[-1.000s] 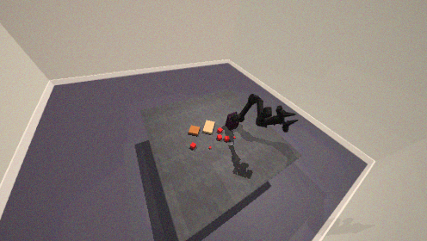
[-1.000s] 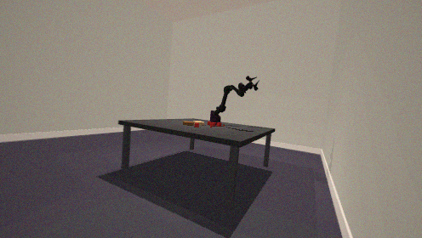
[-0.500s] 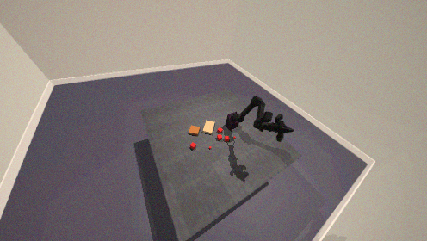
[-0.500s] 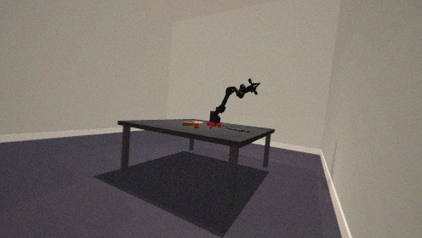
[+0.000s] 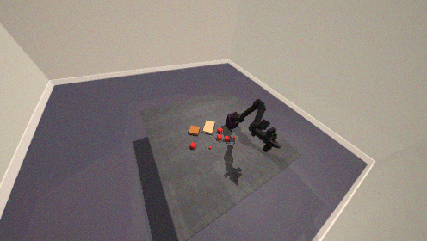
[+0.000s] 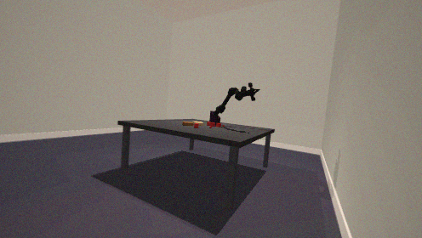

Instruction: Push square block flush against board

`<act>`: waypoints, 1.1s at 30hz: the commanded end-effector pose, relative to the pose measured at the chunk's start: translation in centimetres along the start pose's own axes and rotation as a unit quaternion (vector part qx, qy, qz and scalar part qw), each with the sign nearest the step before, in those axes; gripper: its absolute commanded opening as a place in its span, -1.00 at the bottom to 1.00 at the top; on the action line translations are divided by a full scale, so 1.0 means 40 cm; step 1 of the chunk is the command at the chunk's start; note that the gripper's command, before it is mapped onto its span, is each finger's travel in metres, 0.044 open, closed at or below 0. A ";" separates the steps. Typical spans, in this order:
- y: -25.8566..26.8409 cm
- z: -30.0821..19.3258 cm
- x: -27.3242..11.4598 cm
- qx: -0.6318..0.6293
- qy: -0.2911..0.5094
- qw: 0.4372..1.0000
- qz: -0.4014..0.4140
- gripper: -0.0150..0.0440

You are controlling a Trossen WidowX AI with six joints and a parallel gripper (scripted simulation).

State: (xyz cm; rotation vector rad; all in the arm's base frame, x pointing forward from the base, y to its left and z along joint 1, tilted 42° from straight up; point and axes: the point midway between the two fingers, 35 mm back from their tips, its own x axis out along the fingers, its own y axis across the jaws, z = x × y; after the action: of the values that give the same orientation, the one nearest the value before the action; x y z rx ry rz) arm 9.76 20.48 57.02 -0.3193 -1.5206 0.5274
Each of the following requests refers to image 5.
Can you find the orange square block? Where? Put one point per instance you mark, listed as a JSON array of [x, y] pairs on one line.
[[194, 130]]

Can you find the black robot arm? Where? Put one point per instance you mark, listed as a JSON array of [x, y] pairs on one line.
[[255, 127]]

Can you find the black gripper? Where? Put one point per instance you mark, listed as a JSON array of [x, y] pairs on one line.
[[269, 139]]

